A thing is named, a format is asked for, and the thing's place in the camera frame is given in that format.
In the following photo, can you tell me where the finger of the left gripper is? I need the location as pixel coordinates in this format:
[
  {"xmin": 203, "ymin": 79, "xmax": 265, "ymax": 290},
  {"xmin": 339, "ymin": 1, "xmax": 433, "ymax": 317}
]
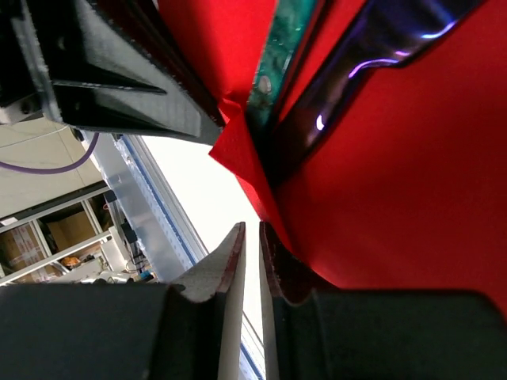
[{"xmin": 97, "ymin": 0, "xmax": 225, "ymax": 127}]

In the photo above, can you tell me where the red paper napkin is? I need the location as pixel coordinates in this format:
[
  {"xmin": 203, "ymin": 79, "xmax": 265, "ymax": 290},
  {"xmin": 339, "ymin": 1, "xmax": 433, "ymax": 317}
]
[{"xmin": 158, "ymin": 1, "xmax": 506, "ymax": 309}]

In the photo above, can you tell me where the green handled spoon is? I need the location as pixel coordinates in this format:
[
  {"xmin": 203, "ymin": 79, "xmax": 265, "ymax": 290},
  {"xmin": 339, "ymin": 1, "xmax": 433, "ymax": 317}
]
[{"xmin": 246, "ymin": 0, "xmax": 325, "ymax": 134}]

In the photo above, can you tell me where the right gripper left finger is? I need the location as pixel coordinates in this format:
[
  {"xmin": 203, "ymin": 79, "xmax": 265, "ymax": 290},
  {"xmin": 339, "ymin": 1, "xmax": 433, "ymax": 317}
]
[{"xmin": 170, "ymin": 222, "xmax": 246, "ymax": 379}]

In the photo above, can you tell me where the dark blue knife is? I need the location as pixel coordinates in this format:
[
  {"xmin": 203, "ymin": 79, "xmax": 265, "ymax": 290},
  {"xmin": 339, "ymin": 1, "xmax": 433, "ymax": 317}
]
[{"xmin": 262, "ymin": 0, "xmax": 482, "ymax": 186}]

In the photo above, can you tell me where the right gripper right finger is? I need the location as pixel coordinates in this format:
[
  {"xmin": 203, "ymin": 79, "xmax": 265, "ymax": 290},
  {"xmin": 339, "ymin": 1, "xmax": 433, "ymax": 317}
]
[{"xmin": 259, "ymin": 222, "xmax": 321, "ymax": 379}]

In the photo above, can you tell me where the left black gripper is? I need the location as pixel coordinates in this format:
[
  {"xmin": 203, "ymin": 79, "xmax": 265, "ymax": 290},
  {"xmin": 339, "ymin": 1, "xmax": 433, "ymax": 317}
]
[{"xmin": 1, "ymin": 1, "xmax": 222, "ymax": 145}]

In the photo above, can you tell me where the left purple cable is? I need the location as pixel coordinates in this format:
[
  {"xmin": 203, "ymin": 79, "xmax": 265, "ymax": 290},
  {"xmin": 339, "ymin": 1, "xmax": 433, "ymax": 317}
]
[{"xmin": 0, "ymin": 132, "xmax": 100, "ymax": 174}]

